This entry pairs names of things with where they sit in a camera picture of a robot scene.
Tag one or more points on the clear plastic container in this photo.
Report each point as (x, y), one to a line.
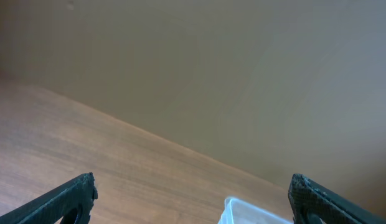
(238, 211)

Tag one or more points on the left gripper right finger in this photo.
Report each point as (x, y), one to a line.
(312, 203)

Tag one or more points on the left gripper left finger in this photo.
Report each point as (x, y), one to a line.
(70, 203)

